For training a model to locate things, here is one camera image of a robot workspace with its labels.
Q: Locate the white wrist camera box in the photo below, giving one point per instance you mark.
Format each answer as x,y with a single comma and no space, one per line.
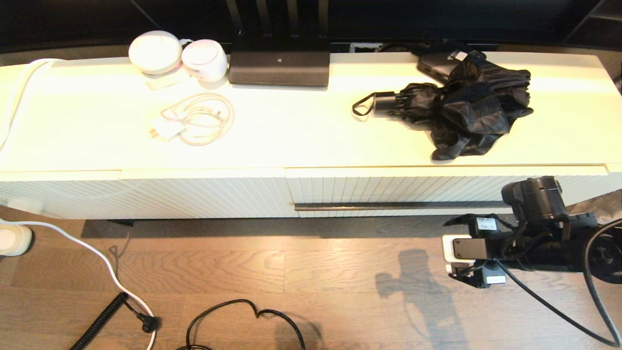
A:
459,249

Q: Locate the white slatted cabinet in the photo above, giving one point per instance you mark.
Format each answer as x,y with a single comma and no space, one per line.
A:
291,136

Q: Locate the black folding umbrella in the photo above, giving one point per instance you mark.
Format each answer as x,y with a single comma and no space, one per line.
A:
466,107

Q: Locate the white wall socket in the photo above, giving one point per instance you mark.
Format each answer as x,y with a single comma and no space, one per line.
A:
364,47

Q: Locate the black router with antennas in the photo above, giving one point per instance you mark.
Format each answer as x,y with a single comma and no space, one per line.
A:
279,69

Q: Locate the large white round device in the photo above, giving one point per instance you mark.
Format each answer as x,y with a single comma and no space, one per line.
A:
154,52

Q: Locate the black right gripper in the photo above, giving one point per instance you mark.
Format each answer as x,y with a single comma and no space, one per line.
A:
511,250

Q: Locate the black set-top box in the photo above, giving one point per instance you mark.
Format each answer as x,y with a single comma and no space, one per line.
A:
432,67

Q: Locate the white fluffy slipper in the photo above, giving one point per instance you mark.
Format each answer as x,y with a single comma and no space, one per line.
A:
602,204

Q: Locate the white sneaker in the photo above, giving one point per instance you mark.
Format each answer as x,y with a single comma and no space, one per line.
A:
13,240

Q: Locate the cream ribbed-front drawer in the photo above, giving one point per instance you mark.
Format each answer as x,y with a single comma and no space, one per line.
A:
388,187

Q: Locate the white charger adapter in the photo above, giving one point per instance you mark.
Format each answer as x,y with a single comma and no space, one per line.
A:
167,129

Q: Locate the small white round device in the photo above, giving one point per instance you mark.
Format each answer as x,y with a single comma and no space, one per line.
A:
205,59

